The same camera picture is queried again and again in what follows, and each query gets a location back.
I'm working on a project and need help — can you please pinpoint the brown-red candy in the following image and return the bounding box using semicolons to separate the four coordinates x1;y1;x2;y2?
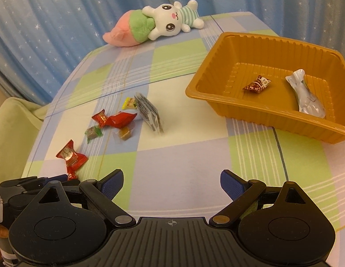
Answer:
243;75;272;93

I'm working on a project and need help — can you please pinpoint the white green snack packet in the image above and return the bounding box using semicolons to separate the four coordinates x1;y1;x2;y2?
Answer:
285;68;327;119

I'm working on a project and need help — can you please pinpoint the orange plastic tray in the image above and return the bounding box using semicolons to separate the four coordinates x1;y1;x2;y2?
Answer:
185;32;345;144

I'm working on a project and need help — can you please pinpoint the red candy with silver label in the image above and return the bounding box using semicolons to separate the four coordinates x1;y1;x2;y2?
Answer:
56;140;89;180

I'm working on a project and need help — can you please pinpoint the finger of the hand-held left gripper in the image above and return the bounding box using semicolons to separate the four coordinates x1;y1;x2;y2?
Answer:
36;174;69;183
61;179;82;194

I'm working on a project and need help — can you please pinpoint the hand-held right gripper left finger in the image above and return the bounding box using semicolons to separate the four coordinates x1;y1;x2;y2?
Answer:
30;169;137;228

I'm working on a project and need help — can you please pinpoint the blue starry curtain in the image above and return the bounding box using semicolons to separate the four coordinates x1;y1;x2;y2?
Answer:
0;0;345;106

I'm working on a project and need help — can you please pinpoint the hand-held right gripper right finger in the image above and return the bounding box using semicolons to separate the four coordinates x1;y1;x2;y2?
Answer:
209;169;315;228

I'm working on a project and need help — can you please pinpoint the small red candy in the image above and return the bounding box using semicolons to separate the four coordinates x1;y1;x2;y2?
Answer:
91;109;110;128

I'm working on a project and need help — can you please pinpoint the green candy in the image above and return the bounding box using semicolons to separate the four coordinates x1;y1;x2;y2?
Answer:
85;126;103;144

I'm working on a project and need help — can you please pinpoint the yellow candy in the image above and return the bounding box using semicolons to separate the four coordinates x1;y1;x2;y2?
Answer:
122;97;138;110

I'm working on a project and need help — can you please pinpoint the white rabbit plush toy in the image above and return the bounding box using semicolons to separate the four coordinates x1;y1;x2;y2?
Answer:
102;1;205;47

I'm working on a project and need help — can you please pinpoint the red snack packet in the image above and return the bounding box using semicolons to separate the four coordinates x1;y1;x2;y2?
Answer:
106;111;138;129

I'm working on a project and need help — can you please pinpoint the grey-white printed snack packet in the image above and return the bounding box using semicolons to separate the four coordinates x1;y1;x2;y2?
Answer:
134;92;164;134

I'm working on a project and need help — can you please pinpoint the pale green cloth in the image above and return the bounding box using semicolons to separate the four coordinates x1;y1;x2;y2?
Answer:
0;97;45;185

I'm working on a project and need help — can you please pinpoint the clear-wrapped brown candy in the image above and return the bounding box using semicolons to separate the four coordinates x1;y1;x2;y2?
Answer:
113;126;134;142

